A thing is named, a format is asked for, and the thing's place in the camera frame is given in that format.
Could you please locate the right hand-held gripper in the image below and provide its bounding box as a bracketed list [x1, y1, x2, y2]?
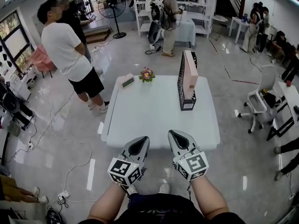
[167, 129, 209, 182]

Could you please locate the wooden step platform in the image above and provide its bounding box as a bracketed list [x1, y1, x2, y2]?
[83, 28, 112, 44]

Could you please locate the person's right white shoe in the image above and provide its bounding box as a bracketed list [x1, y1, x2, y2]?
[158, 183, 171, 195]

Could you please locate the black framed window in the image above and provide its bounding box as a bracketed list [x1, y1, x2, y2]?
[0, 10, 36, 76]

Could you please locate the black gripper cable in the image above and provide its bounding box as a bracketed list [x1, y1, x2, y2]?
[120, 184, 131, 199]
[186, 180, 193, 202]

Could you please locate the white floor cable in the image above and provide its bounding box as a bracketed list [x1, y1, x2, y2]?
[56, 136, 93, 193]

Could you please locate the black standing fan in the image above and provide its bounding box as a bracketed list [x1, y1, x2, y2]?
[97, 0, 127, 39]

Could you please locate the small black bag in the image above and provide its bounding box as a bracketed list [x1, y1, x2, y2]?
[263, 92, 278, 109]

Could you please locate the black perforated file rack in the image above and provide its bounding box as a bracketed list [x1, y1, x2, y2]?
[177, 51, 199, 112]

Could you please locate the person's right forearm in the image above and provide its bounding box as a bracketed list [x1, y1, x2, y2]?
[190, 176, 230, 220]

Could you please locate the white desk black frame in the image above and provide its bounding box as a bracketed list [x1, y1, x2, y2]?
[266, 82, 299, 141]

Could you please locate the light blue tablecloth table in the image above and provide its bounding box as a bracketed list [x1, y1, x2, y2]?
[174, 17, 196, 48]

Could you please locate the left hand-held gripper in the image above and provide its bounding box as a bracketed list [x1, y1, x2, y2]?
[107, 136, 150, 187]

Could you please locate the person's black shirt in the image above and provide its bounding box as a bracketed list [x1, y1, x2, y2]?
[78, 192, 246, 224]

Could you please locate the potted purple yellow flower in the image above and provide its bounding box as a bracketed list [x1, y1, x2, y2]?
[138, 66, 156, 83]

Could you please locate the white storage shelf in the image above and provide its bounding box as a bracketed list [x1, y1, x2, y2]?
[130, 0, 214, 40]

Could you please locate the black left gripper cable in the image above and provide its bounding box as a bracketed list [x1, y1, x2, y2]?
[120, 184, 131, 199]

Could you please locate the black floor bag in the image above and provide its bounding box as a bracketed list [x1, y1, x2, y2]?
[45, 208, 63, 224]

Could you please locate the dark staircase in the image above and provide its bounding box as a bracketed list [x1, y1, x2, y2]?
[214, 0, 246, 18]

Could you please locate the white office chair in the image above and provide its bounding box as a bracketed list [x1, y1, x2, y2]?
[237, 64, 283, 134]

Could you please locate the white round side table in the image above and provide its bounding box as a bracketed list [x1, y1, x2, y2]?
[211, 14, 228, 41]

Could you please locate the small white table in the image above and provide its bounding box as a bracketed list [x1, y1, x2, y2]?
[228, 16, 249, 44]

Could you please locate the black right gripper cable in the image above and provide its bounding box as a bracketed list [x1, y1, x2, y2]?
[186, 180, 193, 202]

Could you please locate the person's left forearm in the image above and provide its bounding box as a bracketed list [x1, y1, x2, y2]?
[86, 183, 130, 221]

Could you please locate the pink fabric chair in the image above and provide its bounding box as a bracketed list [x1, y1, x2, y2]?
[30, 44, 56, 79]

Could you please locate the pink digital clock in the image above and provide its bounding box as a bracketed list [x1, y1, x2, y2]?
[121, 74, 135, 89]

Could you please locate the pink box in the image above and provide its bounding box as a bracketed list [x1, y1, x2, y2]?
[184, 50, 199, 98]

